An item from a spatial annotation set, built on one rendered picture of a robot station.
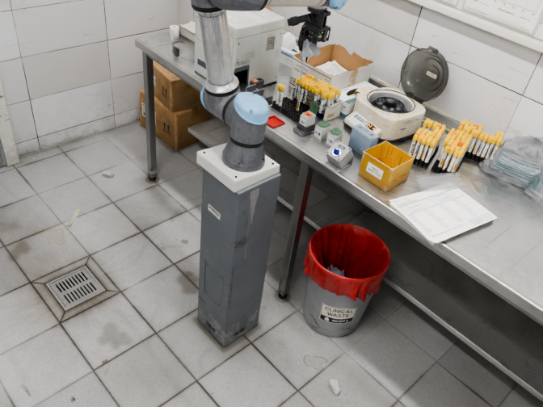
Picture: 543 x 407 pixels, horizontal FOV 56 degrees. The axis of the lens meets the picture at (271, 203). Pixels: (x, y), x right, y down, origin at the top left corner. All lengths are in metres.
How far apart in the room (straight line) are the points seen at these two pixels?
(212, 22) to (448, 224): 0.98
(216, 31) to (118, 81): 2.01
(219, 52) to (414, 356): 1.61
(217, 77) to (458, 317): 1.43
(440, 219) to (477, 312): 0.76
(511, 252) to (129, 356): 1.55
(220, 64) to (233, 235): 0.59
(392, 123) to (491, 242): 0.61
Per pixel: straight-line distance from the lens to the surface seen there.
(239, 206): 1.75
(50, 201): 3.12
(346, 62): 2.54
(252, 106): 1.66
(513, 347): 2.40
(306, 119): 2.04
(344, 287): 2.14
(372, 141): 1.95
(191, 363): 2.31
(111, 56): 3.49
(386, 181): 1.83
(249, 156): 1.72
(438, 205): 1.85
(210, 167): 1.78
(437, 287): 2.47
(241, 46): 2.20
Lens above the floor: 1.94
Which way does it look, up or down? 39 degrees down
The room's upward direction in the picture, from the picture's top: 8 degrees clockwise
